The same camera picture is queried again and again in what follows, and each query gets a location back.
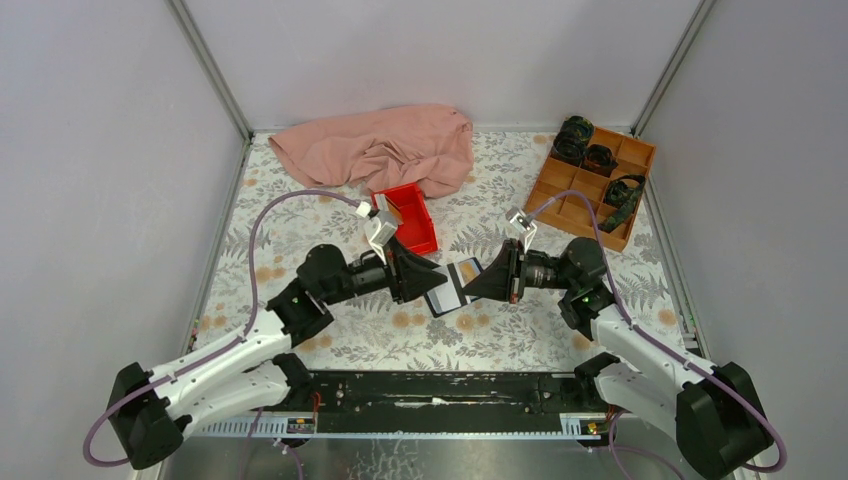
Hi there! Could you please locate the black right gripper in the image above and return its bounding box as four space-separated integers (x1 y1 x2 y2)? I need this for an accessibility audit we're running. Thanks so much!
463 239 577 305

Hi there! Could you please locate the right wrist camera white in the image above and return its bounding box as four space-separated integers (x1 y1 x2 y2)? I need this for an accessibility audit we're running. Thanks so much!
506 207 537 252

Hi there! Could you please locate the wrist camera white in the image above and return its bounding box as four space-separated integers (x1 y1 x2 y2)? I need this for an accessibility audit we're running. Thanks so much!
356 201 398 263
506 207 537 252

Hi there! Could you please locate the camouflage strap in tray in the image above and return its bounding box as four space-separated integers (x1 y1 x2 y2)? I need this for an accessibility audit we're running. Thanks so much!
595 174 648 234

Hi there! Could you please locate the white magnetic stripe card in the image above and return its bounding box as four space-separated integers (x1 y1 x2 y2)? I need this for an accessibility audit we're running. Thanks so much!
425 283 467 318

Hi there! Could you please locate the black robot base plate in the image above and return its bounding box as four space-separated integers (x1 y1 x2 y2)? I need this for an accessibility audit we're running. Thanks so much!
268 370 614 436

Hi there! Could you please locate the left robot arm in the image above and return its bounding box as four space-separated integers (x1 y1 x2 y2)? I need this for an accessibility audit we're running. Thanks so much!
108 239 448 470

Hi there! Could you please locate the stack of cards in bin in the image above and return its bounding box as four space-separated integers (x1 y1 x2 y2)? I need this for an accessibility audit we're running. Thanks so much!
374 193 403 225

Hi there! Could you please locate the pink cloth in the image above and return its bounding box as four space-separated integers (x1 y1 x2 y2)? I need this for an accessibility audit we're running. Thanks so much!
268 104 474 198

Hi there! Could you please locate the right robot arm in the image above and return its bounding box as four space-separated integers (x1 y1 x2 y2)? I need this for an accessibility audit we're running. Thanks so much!
463 237 775 479

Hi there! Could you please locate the gold VIP card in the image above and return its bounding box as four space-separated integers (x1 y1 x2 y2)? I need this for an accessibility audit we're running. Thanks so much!
456 258 482 285

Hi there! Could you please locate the wooden compartment tray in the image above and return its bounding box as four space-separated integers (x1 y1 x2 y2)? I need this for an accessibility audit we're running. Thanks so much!
524 126 657 252

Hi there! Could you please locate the red plastic bin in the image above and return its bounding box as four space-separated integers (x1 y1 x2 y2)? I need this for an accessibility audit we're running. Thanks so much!
371 183 439 255

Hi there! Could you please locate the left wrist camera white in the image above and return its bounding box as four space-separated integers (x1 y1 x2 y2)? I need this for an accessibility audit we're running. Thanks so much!
356 201 398 263

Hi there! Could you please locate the rolled dark belt top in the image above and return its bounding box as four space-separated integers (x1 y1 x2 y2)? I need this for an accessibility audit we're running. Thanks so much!
550 115 595 167

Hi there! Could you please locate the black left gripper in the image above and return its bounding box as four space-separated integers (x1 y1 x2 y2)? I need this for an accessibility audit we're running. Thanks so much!
321 236 448 308

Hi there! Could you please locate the rolled dark belt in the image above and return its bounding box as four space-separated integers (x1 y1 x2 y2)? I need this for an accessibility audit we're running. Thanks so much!
550 115 595 167
581 144 618 178

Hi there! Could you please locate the rolled dark belt middle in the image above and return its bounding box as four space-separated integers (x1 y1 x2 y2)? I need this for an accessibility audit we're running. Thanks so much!
581 144 618 178

